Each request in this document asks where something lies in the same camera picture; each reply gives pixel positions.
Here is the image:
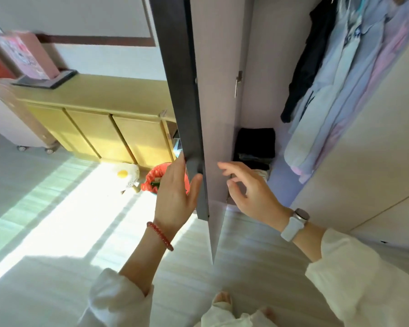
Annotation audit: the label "person's left hand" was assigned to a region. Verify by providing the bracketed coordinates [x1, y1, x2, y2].
[153, 154, 204, 236]

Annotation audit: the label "dark flat tray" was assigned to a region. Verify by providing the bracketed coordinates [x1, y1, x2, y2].
[12, 69, 78, 90]

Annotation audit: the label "person's right foot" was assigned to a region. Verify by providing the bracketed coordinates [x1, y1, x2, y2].
[259, 306, 277, 321]

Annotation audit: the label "person's left foot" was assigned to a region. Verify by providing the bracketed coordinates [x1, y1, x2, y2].
[213, 291, 234, 314]

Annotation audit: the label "white trousers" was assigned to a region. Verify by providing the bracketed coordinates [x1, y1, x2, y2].
[194, 301, 277, 327]

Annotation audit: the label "person's left forearm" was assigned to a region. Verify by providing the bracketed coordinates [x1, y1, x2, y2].
[78, 228, 178, 327]

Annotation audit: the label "light blue hanging shirts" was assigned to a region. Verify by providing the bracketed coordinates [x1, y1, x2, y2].
[284, 0, 397, 176]

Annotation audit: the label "pink printed box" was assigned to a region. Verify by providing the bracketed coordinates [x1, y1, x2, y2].
[0, 30, 60, 81]

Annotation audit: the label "pink hanging shirt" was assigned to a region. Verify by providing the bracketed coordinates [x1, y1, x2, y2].
[293, 0, 409, 185]

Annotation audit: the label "stack of black folded clothes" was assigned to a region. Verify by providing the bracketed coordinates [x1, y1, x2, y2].
[233, 127, 276, 171]

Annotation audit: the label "person's right hand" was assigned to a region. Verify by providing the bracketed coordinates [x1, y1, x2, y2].
[217, 161, 292, 233]

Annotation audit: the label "red plastic bag bin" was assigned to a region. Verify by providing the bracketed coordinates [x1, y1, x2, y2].
[140, 162, 191, 196]

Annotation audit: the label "person's foot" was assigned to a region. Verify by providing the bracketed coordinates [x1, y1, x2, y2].
[259, 306, 277, 321]
[213, 291, 234, 314]

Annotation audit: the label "beige wardrobe door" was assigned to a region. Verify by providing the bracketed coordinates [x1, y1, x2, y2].
[289, 27, 409, 254]

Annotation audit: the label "white smartwatch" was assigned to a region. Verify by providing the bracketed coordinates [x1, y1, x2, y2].
[280, 208, 311, 243]

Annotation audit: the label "yellow wooden cabinet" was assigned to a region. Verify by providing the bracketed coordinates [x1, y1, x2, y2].
[7, 74, 180, 171]

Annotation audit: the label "red bead bracelet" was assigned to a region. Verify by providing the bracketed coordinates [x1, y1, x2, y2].
[146, 221, 175, 252]

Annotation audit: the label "black hanging garment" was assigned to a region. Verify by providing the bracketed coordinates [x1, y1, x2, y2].
[280, 0, 339, 124]

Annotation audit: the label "person's right forearm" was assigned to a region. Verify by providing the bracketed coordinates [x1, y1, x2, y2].
[282, 218, 409, 327]

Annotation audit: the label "wardrobe door with dark edge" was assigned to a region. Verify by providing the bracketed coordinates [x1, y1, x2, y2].
[148, 0, 257, 266]

